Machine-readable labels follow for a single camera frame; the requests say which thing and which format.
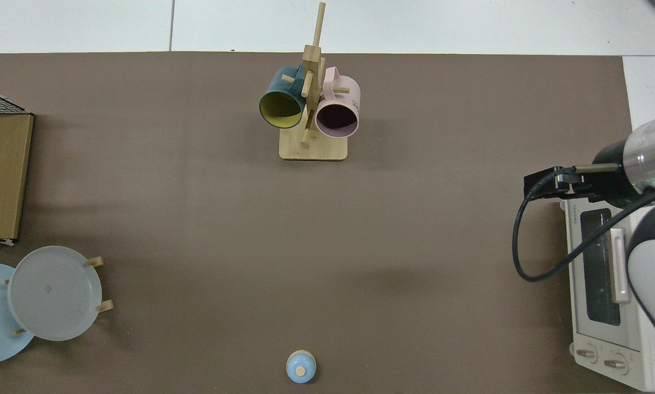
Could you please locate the wooden plate rack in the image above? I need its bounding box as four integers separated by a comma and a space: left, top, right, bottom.
2, 256, 114, 335

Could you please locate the dark blue cup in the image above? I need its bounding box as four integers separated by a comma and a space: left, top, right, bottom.
259, 66, 308, 130

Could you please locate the grey plate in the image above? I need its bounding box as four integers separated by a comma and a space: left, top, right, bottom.
7, 246, 103, 341

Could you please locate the wooden cup stand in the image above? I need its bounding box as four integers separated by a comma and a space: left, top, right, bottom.
279, 2, 351, 161

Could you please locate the wire basket with wooden floor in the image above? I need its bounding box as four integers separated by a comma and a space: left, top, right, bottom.
0, 86, 34, 245

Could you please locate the pink cup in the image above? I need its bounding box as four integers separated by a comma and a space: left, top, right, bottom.
315, 67, 361, 138

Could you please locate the brown table cloth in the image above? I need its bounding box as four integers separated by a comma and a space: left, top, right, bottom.
0, 52, 639, 394

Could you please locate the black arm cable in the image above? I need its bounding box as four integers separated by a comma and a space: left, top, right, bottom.
512, 164, 655, 283

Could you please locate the pale toaster oven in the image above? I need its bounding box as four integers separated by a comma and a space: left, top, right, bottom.
564, 197, 655, 392

